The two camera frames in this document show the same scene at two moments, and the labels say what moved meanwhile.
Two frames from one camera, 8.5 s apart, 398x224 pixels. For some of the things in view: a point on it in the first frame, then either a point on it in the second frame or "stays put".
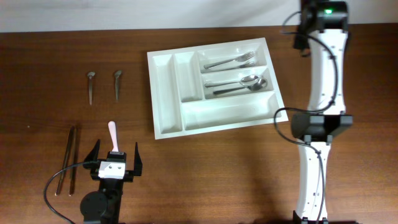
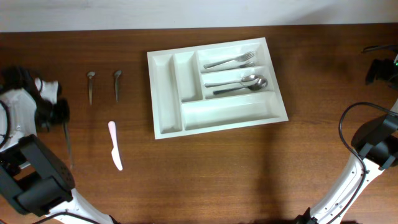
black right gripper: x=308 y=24 → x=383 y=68
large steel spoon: x=261 y=84 stays put
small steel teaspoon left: x=91 y=74 stays put
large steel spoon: x=246 y=81 stays put
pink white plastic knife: x=112 y=132 stays put
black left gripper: x=92 y=165 → x=64 y=115
